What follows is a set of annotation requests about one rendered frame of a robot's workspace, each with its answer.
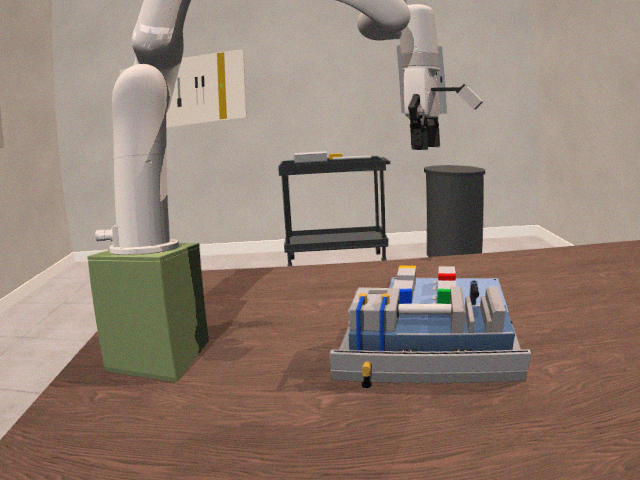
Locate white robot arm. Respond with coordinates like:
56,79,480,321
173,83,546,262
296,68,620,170
95,0,440,255

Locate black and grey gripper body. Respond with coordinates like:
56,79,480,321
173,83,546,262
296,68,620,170
402,66,440,118

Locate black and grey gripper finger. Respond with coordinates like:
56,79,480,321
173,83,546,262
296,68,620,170
408,94,428,150
425,118,440,147

